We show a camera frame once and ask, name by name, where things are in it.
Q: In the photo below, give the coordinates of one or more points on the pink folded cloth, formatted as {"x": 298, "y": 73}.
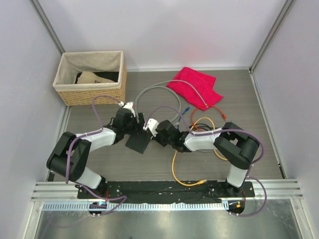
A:
{"x": 195, "y": 87}

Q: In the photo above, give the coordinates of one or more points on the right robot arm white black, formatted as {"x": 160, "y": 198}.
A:
{"x": 239, "y": 147}

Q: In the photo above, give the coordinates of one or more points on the wicker basket with liner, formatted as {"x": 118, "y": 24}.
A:
{"x": 72, "y": 63}

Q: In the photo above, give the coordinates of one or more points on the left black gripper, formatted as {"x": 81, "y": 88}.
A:
{"x": 139, "y": 127}

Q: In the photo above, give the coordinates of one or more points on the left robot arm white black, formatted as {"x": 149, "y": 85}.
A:
{"x": 70, "y": 155}

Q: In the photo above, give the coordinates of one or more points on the beige cloth in basket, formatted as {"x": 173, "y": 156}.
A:
{"x": 96, "y": 77}

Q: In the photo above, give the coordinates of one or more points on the white slotted cable duct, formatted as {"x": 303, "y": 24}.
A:
{"x": 99, "y": 206}

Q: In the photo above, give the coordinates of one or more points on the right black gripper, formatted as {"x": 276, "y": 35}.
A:
{"x": 156, "y": 139}

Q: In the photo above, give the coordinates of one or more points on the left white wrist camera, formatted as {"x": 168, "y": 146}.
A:
{"x": 129, "y": 106}

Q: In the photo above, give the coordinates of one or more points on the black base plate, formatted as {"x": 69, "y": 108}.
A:
{"x": 169, "y": 192}

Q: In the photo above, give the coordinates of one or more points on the black network switch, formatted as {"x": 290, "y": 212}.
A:
{"x": 138, "y": 142}

